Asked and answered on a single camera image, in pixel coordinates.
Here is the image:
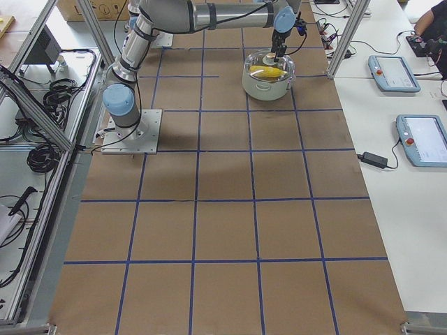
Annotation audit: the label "person in black shirt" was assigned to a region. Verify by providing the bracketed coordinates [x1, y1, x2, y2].
[414, 1, 446, 80]

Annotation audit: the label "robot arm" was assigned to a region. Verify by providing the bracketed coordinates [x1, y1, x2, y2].
[108, 1, 298, 151]

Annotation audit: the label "cardboard box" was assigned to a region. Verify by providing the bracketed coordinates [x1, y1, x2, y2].
[57, 0, 132, 22]

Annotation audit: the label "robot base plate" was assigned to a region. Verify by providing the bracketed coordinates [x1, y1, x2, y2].
[101, 109, 162, 154]

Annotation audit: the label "aluminium frame left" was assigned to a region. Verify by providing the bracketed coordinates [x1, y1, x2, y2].
[1, 1, 112, 334]

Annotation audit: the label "coiled black cables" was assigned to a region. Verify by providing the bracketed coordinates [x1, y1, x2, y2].
[27, 78, 80, 175]

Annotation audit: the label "lower teach pendant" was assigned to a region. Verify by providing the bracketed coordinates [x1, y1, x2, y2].
[396, 114, 446, 168]

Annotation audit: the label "glass pot lid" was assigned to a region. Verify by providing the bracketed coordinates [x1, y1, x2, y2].
[244, 49, 295, 82]

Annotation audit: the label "brown paper mat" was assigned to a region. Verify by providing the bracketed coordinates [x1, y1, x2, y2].
[50, 2, 406, 334]

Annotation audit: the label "yellow corn cob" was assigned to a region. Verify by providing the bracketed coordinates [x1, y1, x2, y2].
[249, 65, 288, 79]

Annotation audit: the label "aluminium post right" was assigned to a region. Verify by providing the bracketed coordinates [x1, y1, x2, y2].
[327, 0, 370, 80]

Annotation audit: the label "pale green cooking pot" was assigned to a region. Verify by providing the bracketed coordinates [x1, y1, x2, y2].
[242, 69, 295, 101]

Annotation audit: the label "black power adapter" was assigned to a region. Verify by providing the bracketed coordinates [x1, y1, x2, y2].
[357, 151, 388, 169]

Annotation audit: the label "teach pendant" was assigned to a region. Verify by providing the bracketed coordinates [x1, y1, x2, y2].
[368, 55, 420, 93]
[396, 114, 446, 168]

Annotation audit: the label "upper teach pendant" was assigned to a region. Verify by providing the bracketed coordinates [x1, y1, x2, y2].
[368, 55, 420, 93]

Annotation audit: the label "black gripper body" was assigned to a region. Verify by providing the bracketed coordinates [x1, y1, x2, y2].
[271, 30, 288, 52]

